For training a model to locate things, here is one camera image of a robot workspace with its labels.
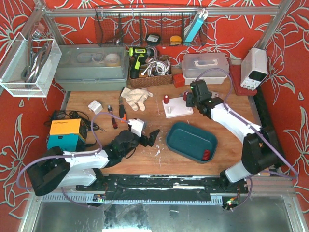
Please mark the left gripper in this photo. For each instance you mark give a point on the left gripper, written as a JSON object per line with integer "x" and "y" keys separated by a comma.
{"x": 144, "y": 139}

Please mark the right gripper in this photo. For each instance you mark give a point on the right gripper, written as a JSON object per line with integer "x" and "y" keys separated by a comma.
{"x": 189, "y": 100}

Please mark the red spring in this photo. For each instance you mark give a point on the red spring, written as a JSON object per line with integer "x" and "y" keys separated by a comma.
{"x": 185, "y": 96}
{"x": 206, "y": 155}
{"x": 166, "y": 99}

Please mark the bagged white control box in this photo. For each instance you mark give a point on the bagged white control box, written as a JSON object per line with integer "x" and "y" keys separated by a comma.
{"x": 214, "y": 94}

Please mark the orange black handled screwdriver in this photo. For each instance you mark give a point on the orange black handled screwdriver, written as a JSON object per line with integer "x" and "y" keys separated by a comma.
{"x": 122, "y": 112}

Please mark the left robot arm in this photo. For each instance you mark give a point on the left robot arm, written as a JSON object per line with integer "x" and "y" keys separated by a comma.
{"x": 57, "y": 168}

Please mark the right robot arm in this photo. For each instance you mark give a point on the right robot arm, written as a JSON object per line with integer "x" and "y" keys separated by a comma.
{"x": 258, "y": 142}

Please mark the orange power cube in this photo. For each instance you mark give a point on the orange power cube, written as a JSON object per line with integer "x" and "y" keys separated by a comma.
{"x": 178, "y": 80}

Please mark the white plastic toolbox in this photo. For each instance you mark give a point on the white plastic toolbox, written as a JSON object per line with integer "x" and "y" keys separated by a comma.
{"x": 193, "y": 65}

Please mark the teal plastic tray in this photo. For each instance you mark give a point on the teal plastic tray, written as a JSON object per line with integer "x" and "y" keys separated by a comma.
{"x": 190, "y": 141}

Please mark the white work glove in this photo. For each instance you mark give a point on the white work glove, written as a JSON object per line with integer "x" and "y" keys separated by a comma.
{"x": 136, "y": 97}

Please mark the woven basket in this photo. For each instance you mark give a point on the woven basket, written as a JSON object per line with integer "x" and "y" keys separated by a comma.
{"x": 142, "y": 82}

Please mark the red mat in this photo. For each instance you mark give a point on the red mat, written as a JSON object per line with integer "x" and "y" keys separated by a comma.
{"x": 235, "y": 73}

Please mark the yellow tape measure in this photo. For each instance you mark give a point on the yellow tape measure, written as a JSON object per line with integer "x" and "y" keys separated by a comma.
{"x": 175, "y": 40}

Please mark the small white adapter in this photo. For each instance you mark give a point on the small white adapter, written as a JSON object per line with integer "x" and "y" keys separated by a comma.
{"x": 95, "y": 107}

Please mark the white power supply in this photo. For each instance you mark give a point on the white power supply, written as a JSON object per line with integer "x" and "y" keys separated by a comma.
{"x": 253, "y": 69}

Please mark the orange teal device box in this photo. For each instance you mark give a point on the orange teal device box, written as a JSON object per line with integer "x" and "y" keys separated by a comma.
{"x": 68, "y": 134}

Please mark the blue white tool case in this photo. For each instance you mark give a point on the blue white tool case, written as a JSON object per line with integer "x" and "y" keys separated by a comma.
{"x": 192, "y": 29}

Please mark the grey storage box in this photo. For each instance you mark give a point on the grey storage box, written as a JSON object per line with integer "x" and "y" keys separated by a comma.
{"x": 89, "y": 67}

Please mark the clear acrylic box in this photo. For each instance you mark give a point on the clear acrylic box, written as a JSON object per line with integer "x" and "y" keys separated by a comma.
{"x": 30, "y": 69}

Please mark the white four-peg base plate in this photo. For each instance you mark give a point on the white four-peg base plate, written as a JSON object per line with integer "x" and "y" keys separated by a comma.
{"x": 176, "y": 107}

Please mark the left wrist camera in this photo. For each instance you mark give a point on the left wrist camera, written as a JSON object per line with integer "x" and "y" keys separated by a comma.
{"x": 136, "y": 126}

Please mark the red handled small ratchet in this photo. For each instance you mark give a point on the red handled small ratchet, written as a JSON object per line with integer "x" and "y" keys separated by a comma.
{"x": 114, "y": 124}

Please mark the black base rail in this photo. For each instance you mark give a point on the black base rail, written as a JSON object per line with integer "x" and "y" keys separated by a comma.
{"x": 120, "y": 187}

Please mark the green yellow cordless drill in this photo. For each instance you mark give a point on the green yellow cordless drill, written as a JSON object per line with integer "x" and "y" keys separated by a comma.
{"x": 140, "y": 55}

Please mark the black cable duct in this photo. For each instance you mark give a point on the black cable duct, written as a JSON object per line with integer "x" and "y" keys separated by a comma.
{"x": 265, "y": 117}

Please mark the black wire basket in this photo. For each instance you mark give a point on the black wire basket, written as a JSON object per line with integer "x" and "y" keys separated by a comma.
{"x": 130, "y": 24}

